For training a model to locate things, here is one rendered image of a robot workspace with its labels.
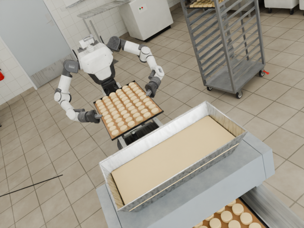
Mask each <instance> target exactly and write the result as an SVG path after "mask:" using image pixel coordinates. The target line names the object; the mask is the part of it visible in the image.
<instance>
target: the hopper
mask: <svg viewBox="0 0 304 228"><path fill-rule="evenodd" d="M247 132H248V131H247V130H246V129H245V128H244V127H242V126H241V125H239V124H238V123H237V122H235V121H234V120H232V119H231V118H230V117H228V116H227V115H226V114H224V113H223V112H222V111H220V110H219V109H217V108H216V107H215V106H213V105H212V104H210V103H209V102H208V101H204V102H202V103H201V104H199V105H197V106H195V107H193V108H192V109H190V110H188V111H187V112H185V113H183V114H182V115H180V116H178V117H176V118H175V119H173V120H171V121H170V122H168V123H166V124H164V125H162V126H161V127H159V128H157V129H155V130H154V131H152V132H150V133H149V134H147V135H145V136H144V137H142V138H140V139H138V140H137V141H135V142H133V143H131V144H129V145H128V146H126V147H124V148H123V149H121V150H119V151H117V152H116V153H114V154H112V155H111V156H109V157H107V158H105V159H104V160H102V161H100V162H99V163H98V164H99V166H100V169H101V171H102V174H103V176H104V179H105V182H106V184H107V187H108V189H109V192H110V194H111V197H112V200H113V202H114V205H115V207H116V210H117V211H121V212H139V211H141V210H142V209H144V208H145V207H147V206H149V205H150V204H152V203H153V202H155V201H157V200H158V199H160V198H161V197H163V196H165V195H166V194H168V193H170V192H171V191H173V190H174V189H176V188H178V187H179V186H181V185H182V184H184V183H186V182H187V181H189V180H191V179H192V178H194V177H195V176H197V175H198V174H200V173H202V172H203V171H205V170H207V169H208V168H210V167H211V166H213V165H215V164H216V163H218V162H219V161H221V160H223V159H224V158H226V157H228V156H229V155H231V154H232V153H233V152H234V151H235V149H236V148H237V146H238V145H239V143H240V142H241V141H242V139H243V138H244V136H245V135H246V133H247Z"/></svg>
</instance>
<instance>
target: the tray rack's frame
mask: <svg viewBox="0 0 304 228"><path fill-rule="evenodd" d="M254 4H255V11H256V21H257V28H258V36H259V43H260V50H261V60H262V62H257V63H256V64H255V65H254V66H253V67H252V68H251V69H250V70H248V71H247V72H246V73H245V74H244V75H243V76H242V77H241V78H240V79H239V80H238V81H236V82H235V86H236V91H237V92H238V93H239V97H240V96H241V95H242V91H241V90H242V87H243V86H244V85H245V84H246V83H248V82H249V81H250V80H251V79H252V78H253V77H254V76H255V75H256V74H257V73H258V72H259V71H260V70H261V72H262V75H263V74H264V72H263V70H264V68H265V67H264V66H265V65H266V61H265V54H264V46H263V38H262V30H261V19H260V12H259V4H258V0H254ZM248 60H249V56H247V60H243V61H241V62H240V63H239V64H238V65H237V66H236V67H235V68H234V69H232V71H233V74H234V73H235V72H236V71H237V70H238V69H239V68H240V67H241V66H243V65H244V64H245V63H246V62H247V61H248ZM238 61H240V59H235V60H234V61H232V62H231V66H232V67H233V66H234V65H235V64H236V63H237V62H238ZM254 62H255V61H250V62H249V63H248V64H247V65H246V66H245V67H244V68H243V69H241V70H240V71H239V72H238V73H237V74H236V75H235V76H234V80H236V79H237V78H238V77H239V76H240V75H241V74H242V73H243V72H244V71H245V70H246V69H247V68H248V67H250V66H251V65H252V64H253V63H254ZM227 72H228V66H226V65H225V66H223V67H222V68H221V69H220V70H219V71H218V72H216V73H215V74H214V75H213V76H212V77H211V78H209V79H208V80H207V81H206V84H205V86H207V87H209V88H210V89H211V88H214V89H218V90H222V91H226V92H229V93H233V90H232V86H230V85H231V81H230V79H228V78H229V77H230V76H229V73H227Z"/></svg>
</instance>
